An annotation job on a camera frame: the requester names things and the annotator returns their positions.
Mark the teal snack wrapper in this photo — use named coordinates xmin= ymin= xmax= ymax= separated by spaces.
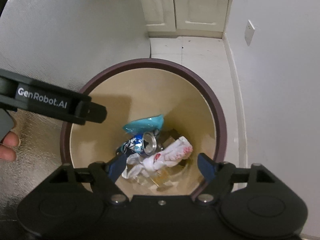
xmin=122 ymin=114 xmax=164 ymax=135

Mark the beige bin maroon rim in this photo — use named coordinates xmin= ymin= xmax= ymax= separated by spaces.
xmin=60 ymin=58 xmax=227 ymax=198

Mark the white wall socket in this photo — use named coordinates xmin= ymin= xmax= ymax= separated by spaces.
xmin=244 ymin=20 xmax=255 ymax=46

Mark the person's left hand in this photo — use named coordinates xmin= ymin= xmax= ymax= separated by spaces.
xmin=0 ymin=131 xmax=21 ymax=161

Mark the cream floor cabinet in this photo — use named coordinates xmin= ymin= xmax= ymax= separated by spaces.
xmin=140 ymin=0 xmax=232 ymax=38

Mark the crushed blue Pepsi can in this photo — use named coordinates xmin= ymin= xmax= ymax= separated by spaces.
xmin=116 ymin=132 xmax=157 ymax=157

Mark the white red wrapper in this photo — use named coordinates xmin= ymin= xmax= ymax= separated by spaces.
xmin=121 ymin=136 xmax=193 ymax=179

